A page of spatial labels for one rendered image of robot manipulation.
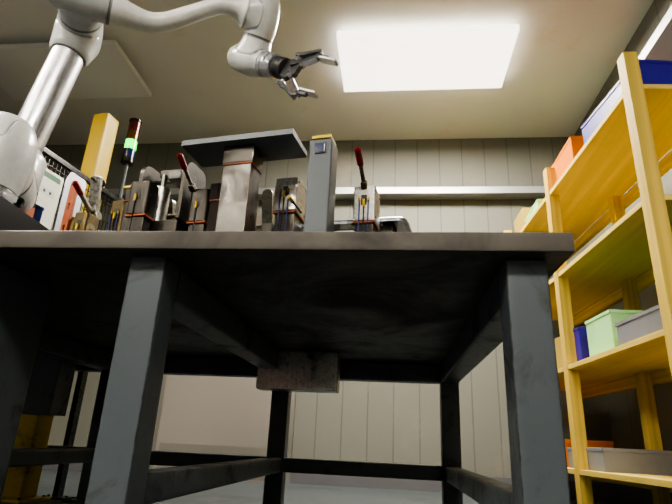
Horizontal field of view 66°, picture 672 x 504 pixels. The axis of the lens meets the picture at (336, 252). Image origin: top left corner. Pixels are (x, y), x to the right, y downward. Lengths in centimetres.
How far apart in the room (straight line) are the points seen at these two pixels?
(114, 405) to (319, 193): 76
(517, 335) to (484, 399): 326
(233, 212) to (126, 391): 65
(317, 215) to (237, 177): 30
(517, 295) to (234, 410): 350
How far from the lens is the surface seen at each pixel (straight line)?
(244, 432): 431
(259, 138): 161
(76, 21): 198
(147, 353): 111
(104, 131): 324
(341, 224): 176
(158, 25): 194
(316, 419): 426
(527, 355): 103
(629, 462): 290
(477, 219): 466
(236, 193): 157
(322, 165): 152
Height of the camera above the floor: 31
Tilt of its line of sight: 20 degrees up
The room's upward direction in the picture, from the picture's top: 3 degrees clockwise
